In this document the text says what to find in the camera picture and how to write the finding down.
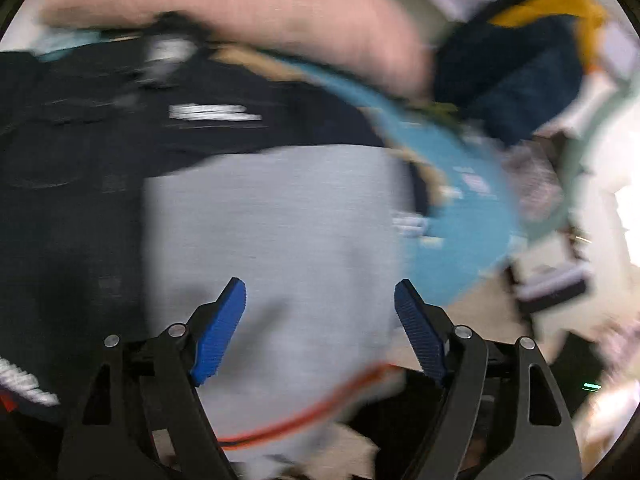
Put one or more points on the pink quilt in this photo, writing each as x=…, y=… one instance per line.
x=250, y=0

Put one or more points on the grey and navy zip jacket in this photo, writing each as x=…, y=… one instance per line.
x=300, y=235

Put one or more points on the mint green bunk bed frame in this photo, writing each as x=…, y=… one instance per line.
x=595, y=125

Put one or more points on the yellow and navy puffer jacket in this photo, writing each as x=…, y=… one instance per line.
x=500, y=85

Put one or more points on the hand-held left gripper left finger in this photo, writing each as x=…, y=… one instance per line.
x=220, y=335

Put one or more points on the black garment with white print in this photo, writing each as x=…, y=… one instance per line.
x=75, y=185

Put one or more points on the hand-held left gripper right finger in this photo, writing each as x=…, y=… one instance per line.
x=420, y=335

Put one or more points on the khaki garment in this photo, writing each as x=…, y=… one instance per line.
x=250, y=60

